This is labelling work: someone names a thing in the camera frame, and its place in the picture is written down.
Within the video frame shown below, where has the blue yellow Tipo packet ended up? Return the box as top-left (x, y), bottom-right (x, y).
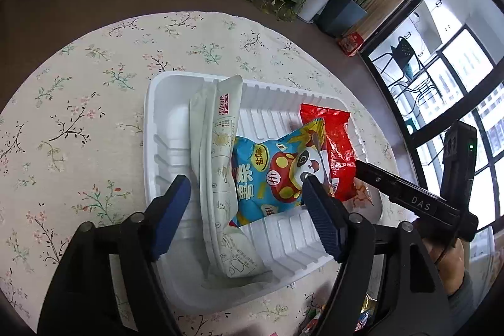
top-left (354, 294), bottom-right (377, 332)

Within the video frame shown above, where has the white plastic tray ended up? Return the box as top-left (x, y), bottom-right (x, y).
top-left (142, 71), bottom-right (386, 315)

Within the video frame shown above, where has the large red chip bag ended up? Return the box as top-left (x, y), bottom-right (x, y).
top-left (300, 103), bottom-right (357, 202)

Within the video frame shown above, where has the person's right forearm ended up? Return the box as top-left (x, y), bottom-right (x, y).
top-left (446, 270), bottom-right (487, 336)

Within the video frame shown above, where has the blue panda snack bag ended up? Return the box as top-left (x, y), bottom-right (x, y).
top-left (232, 118), bottom-right (332, 226)

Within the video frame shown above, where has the floral round tablecloth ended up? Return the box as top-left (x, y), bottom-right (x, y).
top-left (1, 12), bottom-right (397, 329)

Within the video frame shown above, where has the green red seed packet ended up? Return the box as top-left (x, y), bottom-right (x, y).
top-left (299, 293), bottom-right (325, 335)

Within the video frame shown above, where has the black balcony chair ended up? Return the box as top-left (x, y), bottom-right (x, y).
top-left (372, 37), bottom-right (443, 107)

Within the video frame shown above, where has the person's right hand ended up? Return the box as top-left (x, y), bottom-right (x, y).
top-left (422, 238), bottom-right (466, 296)

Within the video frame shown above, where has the light pink long packet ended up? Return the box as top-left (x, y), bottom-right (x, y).
top-left (349, 178), bottom-right (383, 223)

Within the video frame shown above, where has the pale green snack pouch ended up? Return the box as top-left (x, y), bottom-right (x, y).
top-left (189, 75), bottom-right (266, 279)

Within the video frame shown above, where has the red gift bag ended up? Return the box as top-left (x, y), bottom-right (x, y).
top-left (337, 31), bottom-right (364, 57)

